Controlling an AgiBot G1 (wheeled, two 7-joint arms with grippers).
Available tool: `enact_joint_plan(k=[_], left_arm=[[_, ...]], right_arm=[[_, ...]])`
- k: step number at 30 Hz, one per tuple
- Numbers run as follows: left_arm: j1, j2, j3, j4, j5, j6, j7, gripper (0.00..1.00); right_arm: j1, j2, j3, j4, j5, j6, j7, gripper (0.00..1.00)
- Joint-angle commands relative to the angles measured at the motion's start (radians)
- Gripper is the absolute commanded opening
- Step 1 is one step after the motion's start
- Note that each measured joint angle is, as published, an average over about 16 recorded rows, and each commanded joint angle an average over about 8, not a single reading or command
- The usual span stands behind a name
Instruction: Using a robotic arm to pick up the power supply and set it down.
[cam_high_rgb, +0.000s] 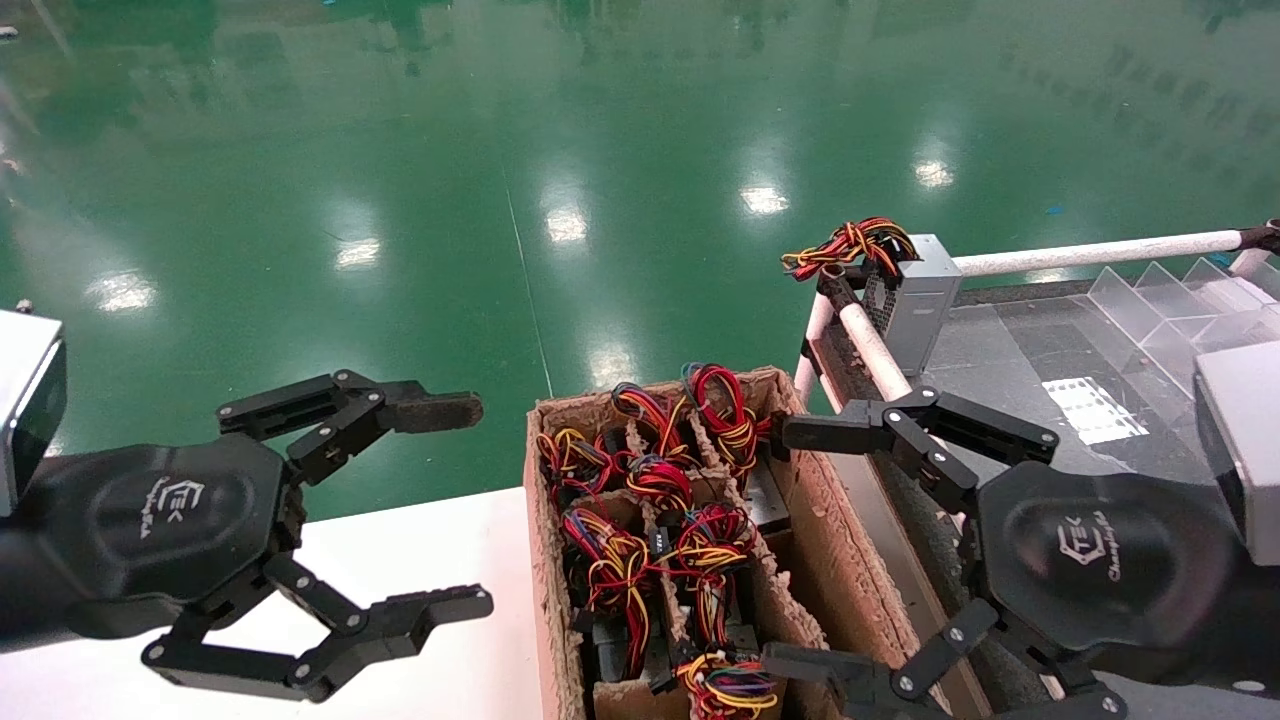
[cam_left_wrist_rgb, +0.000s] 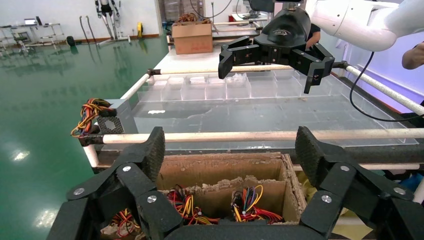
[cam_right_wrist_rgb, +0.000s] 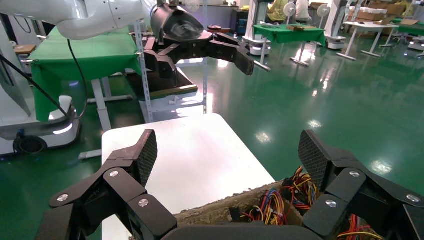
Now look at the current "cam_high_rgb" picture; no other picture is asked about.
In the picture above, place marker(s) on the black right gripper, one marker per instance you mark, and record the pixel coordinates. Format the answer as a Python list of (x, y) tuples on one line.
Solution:
[(1100, 560)]

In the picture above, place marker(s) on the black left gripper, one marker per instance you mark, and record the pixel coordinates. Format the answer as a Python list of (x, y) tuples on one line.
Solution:
[(150, 520)]

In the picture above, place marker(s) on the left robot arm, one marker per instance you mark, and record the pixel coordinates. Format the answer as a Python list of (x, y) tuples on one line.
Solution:
[(20, 590)]

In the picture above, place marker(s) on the brown cardboard box with dividers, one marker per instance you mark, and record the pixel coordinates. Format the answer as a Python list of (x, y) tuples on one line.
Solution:
[(815, 540)]

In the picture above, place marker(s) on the short white pipe leg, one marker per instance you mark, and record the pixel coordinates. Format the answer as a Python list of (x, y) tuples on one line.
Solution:
[(812, 345)]

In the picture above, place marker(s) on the black pipe connector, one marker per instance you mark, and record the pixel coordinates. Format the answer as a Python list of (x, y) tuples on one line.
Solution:
[(1265, 236), (835, 285)]

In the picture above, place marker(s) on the clear acrylic divider tray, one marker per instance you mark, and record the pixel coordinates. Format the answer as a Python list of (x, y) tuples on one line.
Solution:
[(1170, 310)]

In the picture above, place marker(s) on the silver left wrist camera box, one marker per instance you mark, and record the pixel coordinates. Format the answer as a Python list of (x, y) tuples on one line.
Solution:
[(25, 400)]

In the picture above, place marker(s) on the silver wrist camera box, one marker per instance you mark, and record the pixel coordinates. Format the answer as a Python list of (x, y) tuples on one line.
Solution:
[(1245, 440), (25, 400)]

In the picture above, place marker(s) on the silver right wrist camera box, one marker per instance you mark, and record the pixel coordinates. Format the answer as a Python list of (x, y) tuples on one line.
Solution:
[(1245, 440)]

